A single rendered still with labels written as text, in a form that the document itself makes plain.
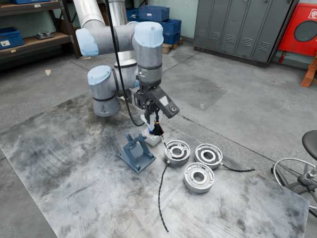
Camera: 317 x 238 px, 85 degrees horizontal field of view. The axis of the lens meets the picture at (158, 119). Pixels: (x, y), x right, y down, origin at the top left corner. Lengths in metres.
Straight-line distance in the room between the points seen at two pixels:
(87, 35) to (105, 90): 0.39
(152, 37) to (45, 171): 0.63
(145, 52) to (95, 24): 0.18
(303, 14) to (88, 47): 3.67
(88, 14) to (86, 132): 0.51
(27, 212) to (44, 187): 1.01
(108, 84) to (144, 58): 0.41
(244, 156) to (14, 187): 2.10
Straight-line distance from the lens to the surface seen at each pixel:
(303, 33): 3.99
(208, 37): 4.13
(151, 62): 0.51
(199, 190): 0.64
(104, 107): 0.95
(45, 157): 0.88
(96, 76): 0.87
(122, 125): 0.89
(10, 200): 1.93
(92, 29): 0.58
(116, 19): 0.89
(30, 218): 1.75
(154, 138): 0.75
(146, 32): 0.49
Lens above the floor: 1.39
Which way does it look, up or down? 40 degrees down
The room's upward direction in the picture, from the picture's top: straight up
